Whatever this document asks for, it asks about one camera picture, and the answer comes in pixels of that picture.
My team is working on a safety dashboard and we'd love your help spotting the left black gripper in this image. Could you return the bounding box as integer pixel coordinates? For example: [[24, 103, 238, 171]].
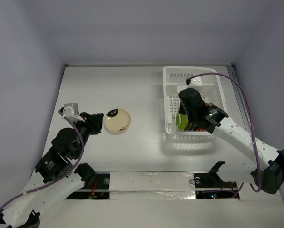
[[71, 111, 105, 158]]

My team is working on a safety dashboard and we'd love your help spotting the cream plate with black spot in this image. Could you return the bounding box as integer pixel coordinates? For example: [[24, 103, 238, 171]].
[[103, 108, 131, 135]]

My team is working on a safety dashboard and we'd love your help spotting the lime green plate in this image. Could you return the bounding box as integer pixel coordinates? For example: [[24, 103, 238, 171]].
[[176, 108, 191, 131]]

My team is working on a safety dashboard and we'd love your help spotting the yellow patterned plate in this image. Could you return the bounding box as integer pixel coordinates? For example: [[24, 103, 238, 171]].
[[188, 123, 196, 131]]

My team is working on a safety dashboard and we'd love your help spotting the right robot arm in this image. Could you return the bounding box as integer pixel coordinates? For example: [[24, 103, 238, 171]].
[[178, 88, 284, 194]]

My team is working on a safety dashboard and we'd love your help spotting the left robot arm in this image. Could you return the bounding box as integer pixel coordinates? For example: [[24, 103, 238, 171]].
[[0, 113, 104, 228]]

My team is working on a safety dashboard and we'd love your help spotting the white plastic dish rack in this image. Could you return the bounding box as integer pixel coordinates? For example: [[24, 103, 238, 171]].
[[163, 66, 227, 142]]

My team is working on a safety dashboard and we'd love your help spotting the silver foil-covered bar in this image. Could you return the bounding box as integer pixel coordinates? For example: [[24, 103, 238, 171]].
[[109, 171, 196, 200]]

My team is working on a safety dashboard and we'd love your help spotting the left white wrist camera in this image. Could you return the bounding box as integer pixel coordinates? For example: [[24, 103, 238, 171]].
[[62, 103, 80, 122]]

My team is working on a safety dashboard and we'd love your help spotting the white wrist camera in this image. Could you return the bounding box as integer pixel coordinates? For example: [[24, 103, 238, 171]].
[[62, 103, 80, 122], [186, 77, 203, 89]]

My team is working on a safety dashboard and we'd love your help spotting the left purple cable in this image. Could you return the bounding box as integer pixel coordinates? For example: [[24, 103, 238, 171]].
[[0, 109, 85, 223]]

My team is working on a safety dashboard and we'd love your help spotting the purple cable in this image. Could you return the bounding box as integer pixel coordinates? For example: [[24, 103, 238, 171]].
[[0, 109, 85, 223], [186, 72, 263, 192]]

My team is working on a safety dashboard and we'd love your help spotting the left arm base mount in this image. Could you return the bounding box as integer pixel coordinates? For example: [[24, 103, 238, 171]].
[[67, 163, 110, 200]]

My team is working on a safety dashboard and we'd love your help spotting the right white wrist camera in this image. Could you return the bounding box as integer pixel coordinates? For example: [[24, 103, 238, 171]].
[[186, 77, 203, 89]]

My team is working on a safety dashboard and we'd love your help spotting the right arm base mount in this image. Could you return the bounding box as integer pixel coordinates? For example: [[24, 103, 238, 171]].
[[190, 161, 240, 200]]

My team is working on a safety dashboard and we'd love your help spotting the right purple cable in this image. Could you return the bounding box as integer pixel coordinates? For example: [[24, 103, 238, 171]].
[[186, 72, 263, 192]]

